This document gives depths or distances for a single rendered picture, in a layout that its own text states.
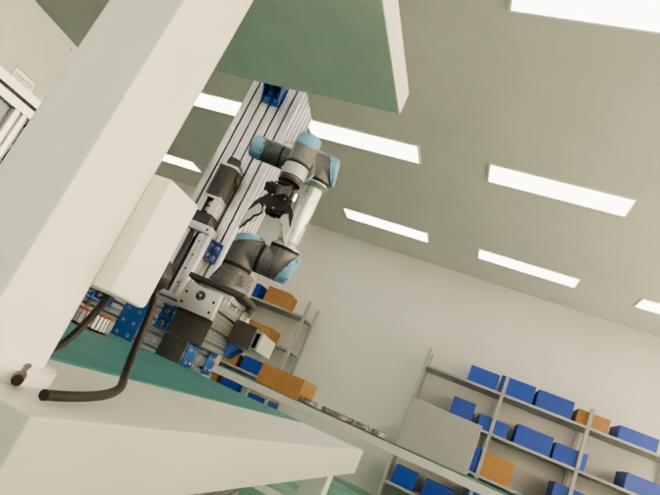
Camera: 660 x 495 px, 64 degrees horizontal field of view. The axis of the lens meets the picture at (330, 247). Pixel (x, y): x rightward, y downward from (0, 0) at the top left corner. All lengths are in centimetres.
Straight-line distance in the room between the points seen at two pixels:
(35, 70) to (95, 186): 103
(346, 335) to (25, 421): 764
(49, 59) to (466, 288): 706
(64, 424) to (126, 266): 12
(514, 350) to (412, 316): 146
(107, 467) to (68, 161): 18
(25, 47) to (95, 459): 111
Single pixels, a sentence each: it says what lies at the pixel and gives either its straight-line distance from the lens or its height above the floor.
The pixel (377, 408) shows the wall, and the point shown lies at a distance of 766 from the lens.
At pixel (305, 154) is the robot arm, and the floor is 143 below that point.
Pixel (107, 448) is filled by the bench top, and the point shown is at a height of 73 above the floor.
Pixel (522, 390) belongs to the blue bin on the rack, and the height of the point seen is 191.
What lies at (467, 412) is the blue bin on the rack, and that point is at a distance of 705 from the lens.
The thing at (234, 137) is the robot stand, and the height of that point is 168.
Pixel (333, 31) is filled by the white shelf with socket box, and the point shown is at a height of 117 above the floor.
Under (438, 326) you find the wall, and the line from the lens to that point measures 778.
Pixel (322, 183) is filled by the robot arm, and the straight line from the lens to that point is 202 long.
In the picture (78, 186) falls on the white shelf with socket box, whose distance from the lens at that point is 35.
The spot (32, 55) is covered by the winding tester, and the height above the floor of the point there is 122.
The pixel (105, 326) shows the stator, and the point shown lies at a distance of 121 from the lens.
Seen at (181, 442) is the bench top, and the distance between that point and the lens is 42.
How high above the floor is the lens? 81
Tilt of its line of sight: 15 degrees up
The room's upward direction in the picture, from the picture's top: 24 degrees clockwise
